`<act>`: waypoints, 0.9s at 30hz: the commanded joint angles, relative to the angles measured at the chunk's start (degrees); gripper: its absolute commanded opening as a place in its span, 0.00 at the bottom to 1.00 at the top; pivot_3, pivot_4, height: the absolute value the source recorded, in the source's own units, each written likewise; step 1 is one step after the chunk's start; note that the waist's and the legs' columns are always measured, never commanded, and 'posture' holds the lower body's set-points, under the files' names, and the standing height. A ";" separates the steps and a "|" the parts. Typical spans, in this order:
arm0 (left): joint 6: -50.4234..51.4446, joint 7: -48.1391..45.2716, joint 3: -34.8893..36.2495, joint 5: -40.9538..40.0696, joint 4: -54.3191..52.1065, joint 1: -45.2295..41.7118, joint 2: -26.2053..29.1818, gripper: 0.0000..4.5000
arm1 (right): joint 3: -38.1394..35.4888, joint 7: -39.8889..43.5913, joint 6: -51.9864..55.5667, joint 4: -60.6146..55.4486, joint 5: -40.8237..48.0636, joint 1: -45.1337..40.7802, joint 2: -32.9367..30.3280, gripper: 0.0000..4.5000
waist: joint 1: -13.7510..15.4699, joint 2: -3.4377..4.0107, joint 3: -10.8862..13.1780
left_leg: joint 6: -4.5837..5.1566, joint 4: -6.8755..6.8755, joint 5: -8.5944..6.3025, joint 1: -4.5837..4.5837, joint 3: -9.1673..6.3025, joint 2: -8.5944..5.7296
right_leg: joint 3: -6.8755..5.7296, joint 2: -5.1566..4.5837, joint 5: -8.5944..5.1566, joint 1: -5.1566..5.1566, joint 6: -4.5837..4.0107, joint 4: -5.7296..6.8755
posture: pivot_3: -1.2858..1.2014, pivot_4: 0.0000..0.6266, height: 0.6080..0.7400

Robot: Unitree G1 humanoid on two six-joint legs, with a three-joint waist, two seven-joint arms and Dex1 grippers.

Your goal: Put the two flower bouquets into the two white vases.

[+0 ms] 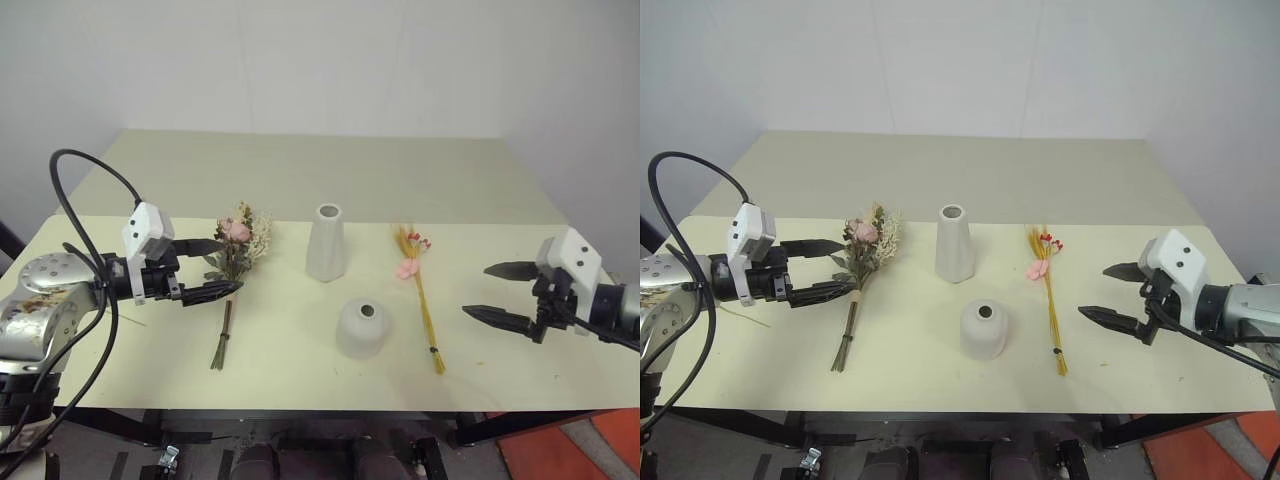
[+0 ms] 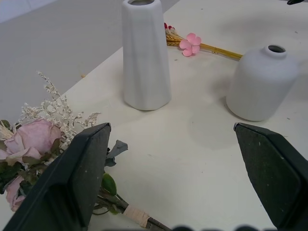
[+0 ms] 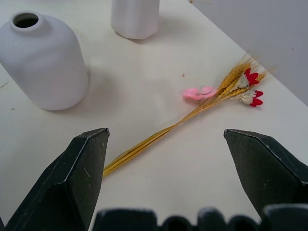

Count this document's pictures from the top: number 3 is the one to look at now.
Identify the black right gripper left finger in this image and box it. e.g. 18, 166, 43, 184
4, 128, 111, 231

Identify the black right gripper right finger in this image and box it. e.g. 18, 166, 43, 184
223, 128, 308, 223

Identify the round white ceramic vase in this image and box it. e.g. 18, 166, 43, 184
0, 12, 90, 111

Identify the faceted white ceramic vase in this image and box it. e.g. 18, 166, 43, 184
110, 0, 160, 40

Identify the dried wheat flower bouquet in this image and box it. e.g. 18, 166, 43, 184
103, 54, 277, 178

